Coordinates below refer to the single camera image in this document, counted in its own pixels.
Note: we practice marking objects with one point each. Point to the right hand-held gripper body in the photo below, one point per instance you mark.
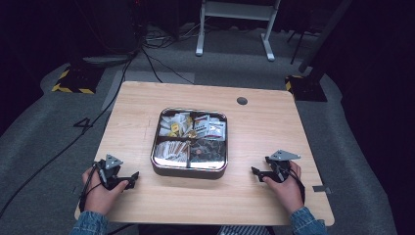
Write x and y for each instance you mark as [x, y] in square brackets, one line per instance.
[280, 163]

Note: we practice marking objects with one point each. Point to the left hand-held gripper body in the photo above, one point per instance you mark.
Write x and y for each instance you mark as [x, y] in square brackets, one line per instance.
[112, 161]

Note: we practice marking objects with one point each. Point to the divided metal tray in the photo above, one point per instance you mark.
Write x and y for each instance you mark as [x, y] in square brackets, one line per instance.
[156, 163]

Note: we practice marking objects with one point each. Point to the pile of white red-label packets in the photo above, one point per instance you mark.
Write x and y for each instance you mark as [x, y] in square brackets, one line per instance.
[210, 127]

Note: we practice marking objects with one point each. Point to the person's right hand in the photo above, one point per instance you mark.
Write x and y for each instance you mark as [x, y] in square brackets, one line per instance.
[287, 192]

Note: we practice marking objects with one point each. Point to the person's left hand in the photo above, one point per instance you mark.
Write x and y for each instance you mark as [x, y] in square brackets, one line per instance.
[99, 196]

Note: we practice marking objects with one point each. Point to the pile of white brown sticks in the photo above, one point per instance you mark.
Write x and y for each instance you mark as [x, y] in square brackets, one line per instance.
[171, 151]

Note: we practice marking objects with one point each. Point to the grey tape strip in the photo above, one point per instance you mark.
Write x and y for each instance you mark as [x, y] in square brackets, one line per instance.
[321, 189]

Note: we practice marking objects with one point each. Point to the pile of dark packets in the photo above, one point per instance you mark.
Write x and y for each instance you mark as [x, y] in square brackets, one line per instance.
[207, 150]

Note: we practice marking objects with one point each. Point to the person's striped clothing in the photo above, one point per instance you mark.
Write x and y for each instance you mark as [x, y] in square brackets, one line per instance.
[241, 230]

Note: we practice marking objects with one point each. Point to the pile of white yellow packets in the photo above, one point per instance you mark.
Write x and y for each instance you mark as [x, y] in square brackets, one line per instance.
[174, 125]

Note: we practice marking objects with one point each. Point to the round grey table grommet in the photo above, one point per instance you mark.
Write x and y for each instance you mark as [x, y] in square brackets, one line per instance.
[241, 100]

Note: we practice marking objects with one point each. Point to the black yellow striped base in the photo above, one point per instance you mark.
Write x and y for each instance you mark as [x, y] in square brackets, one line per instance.
[76, 81]
[305, 89]

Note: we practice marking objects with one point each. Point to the black tripod leg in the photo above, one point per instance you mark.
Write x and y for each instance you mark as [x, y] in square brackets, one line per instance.
[298, 45]

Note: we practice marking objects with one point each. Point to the black slanted pole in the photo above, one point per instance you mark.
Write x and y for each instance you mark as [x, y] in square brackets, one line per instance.
[326, 32]

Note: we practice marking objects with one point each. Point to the white metal stand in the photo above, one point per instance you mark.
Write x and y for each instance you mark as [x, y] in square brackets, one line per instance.
[235, 11]

